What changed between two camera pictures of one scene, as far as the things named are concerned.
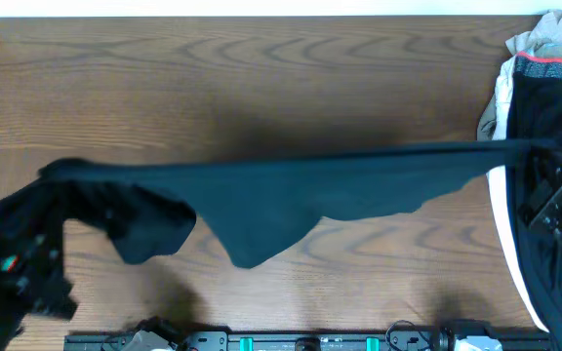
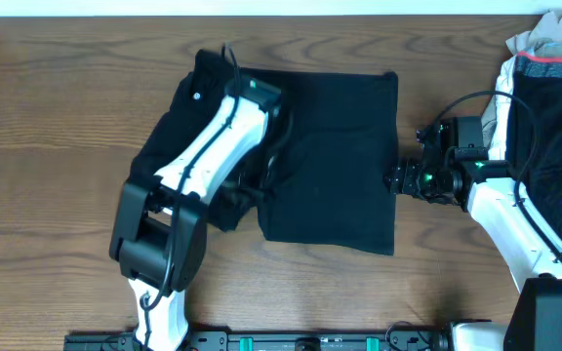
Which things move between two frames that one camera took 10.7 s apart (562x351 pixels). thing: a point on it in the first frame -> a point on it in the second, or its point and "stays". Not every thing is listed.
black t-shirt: (255, 207) -> (330, 177)
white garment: (501, 112) stays
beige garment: (546, 38) stays
